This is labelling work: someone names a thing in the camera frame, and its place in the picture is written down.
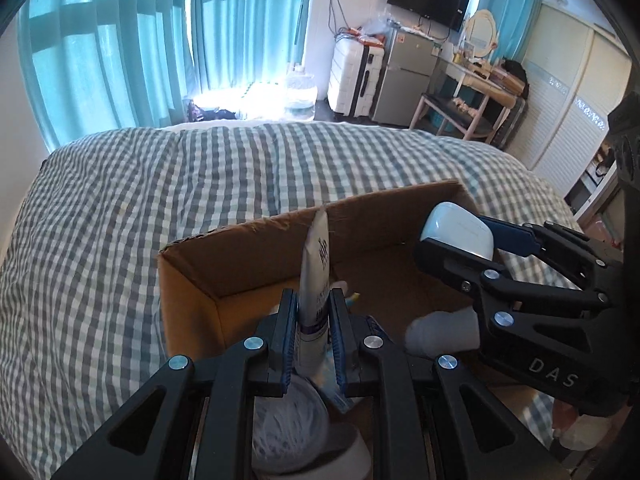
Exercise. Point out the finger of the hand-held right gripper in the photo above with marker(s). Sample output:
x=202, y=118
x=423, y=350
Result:
x=515, y=240
x=450, y=260

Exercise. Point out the orange snack packets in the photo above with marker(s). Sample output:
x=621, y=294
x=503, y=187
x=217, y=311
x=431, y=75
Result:
x=362, y=36

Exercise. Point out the dark ribbed suitcase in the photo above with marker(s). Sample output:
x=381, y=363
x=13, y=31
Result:
x=515, y=120

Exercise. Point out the white oval mirror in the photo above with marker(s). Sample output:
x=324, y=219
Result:
x=481, y=35

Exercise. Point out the white squeeze tube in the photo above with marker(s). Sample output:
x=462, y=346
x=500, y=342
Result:
x=315, y=270

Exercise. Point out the teal curtain by wardrobe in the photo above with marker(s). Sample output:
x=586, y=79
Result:
x=515, y=5

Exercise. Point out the narrow teal curtain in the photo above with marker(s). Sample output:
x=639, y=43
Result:
x=250, y=25

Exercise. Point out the brown flat box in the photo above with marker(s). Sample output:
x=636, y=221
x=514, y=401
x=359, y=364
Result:
x=502, y=79

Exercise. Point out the white earbuds case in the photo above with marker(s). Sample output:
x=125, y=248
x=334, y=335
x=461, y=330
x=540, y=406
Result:
x=455, y=225

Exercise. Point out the black bag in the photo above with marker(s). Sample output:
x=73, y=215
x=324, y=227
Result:
x=515, y=75

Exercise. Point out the white dressing table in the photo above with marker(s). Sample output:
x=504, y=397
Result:
x=475, y=80

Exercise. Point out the grey checked blanket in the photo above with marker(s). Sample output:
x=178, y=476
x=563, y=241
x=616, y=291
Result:
x=150, y=210

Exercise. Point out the wooden chair dark seat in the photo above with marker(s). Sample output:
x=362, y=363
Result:
x=450, y=110

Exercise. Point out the wide teal curtain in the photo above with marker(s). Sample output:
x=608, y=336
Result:
x=110, y=50

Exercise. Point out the white louvred wardrobe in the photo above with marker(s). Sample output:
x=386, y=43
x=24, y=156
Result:
x=560, y=90

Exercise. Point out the white ribbed suitcase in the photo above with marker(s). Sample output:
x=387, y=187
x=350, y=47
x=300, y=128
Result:
x=350, y=77

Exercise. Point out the clear water jug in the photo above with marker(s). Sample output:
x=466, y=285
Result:
x=300, y=92

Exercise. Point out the pale grey cloth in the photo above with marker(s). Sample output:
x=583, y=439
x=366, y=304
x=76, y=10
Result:
x=440, y=332

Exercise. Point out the cardboard box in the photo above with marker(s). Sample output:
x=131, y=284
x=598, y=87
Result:
x=240, y=265

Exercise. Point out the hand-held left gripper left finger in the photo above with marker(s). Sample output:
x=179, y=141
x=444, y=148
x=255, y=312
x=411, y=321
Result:
x=287, y=340

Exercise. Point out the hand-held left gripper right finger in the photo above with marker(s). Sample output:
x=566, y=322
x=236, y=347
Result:
x=337, y=340

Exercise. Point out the person's right hand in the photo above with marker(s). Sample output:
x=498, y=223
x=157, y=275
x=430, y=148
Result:
x=580, y=430

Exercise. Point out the white round container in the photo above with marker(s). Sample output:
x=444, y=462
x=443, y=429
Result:
x=290, y=425

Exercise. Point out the silver small fridge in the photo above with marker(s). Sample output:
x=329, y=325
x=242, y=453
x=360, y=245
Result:
x=407, y=75

